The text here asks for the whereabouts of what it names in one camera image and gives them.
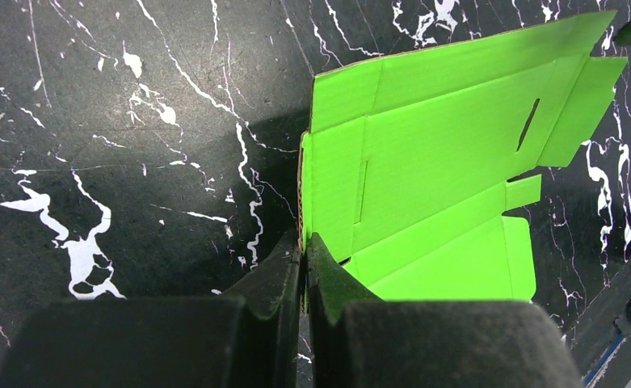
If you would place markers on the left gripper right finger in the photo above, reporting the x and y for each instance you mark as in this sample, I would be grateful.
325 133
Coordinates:
360 340

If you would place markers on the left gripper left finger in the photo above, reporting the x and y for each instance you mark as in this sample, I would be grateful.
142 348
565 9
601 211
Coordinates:
245 337

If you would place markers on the green paper box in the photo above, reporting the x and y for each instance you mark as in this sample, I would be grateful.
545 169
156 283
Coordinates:
412 162

